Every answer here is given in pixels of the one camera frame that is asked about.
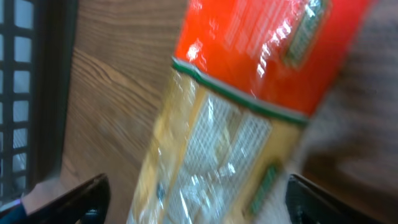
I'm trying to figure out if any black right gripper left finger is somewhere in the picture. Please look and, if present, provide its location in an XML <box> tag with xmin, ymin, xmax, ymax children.
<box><xmin>0</xmin><ymin>173</ymin><xmax>111</xmax><ymax>224</ymax></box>

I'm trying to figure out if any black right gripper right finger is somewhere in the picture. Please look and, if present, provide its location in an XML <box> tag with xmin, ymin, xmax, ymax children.
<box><xmin>285</xmin><ymin>174</ymin><xmax>384</xmax><ymax>224</ymax></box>

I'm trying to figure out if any orange noodle packet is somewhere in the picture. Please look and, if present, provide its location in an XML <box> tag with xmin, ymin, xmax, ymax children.
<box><xmin>127</xmin><ymin>0</ymin><xmax>372</xmax><ymax>223</ymax></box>

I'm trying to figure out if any dark grey plastic basket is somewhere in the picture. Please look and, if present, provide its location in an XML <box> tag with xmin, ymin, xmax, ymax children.
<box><xmin>1</xmin><ymin>0</ymin><xmax>78</xmax><ymax>203</ymax></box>

